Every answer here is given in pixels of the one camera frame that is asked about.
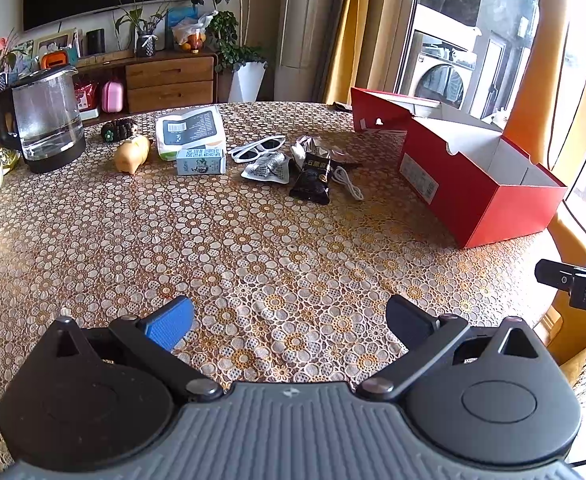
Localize wet wipes pack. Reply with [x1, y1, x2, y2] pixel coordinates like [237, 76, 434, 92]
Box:
[155, 105, 227, 162]

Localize photo frame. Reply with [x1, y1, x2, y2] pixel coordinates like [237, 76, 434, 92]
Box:
[34, 32, 76, 58]

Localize white sunglasses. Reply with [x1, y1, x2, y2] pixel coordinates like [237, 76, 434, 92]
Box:
[228, 135, 287, 164]

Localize gold packet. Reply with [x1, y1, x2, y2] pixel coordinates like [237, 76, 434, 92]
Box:
[0, 135, 22, 175]

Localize white cable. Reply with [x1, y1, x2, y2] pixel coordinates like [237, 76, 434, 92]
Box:
[332, 165, 365, 202]

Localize orange radio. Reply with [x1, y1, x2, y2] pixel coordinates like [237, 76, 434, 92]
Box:
[40, 49, 70, 70]

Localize silver foil packet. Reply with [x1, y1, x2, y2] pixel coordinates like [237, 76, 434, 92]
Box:
[240, 152, 291, 183]

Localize glass electric kettle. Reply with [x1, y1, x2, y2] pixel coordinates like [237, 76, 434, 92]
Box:
[0, 65, 87, 175]

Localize red cardboard box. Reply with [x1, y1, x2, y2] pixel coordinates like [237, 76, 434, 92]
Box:
[350, 86, 568, 250]

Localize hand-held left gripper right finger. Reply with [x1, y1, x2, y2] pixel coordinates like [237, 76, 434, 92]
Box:
[355, 294, 550, 404]

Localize pink case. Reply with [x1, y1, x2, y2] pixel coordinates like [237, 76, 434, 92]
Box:
[101, 80, 125, 113]

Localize yellow curtain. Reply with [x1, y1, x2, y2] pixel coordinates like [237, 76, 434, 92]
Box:
[323, 0, 376, 106]

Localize washing machine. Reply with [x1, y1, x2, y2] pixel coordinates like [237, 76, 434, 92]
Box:
[413, 30, 476, 111]

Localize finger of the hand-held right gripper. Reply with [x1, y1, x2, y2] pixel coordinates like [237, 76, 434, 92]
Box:
[534, 258, 576, 291]

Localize wooden media cabinet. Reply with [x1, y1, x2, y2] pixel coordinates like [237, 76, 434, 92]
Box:
[73, 50, 220, 115]

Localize potted tree white planter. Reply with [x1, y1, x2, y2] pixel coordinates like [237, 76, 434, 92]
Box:
[188, 0, 269, 104]

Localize small blue white carton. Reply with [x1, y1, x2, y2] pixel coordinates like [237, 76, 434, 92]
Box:
[175, 146, 227, 176]

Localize black snack packet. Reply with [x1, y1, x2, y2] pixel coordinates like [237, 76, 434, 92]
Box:
[288, 142, 335, 205]

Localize orange giraffe figure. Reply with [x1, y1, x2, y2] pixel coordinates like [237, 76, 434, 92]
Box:
[502, 0, 572, 171]

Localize blue box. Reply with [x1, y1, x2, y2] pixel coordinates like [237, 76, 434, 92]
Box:
[165, 6, 199, 51]

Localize beige standing air conditioner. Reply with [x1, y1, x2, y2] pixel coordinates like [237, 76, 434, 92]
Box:
[273, 0, 334, 103]

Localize foil snack packet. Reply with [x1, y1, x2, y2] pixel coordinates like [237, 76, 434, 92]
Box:
[295, 135, 364, 168]

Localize plant in patterned pot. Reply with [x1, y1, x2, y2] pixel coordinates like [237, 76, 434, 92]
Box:
[114, 0, 174, 58]

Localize yellow pig toy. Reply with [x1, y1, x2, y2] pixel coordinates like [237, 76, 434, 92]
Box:
[114, 135, 152, 176]

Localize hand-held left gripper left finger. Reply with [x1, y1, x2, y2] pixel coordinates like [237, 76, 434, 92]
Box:
[53, 295, 223, 405]

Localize plastic bag of fruit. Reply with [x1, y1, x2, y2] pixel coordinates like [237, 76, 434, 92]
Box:
[172, 10, 219, 53]

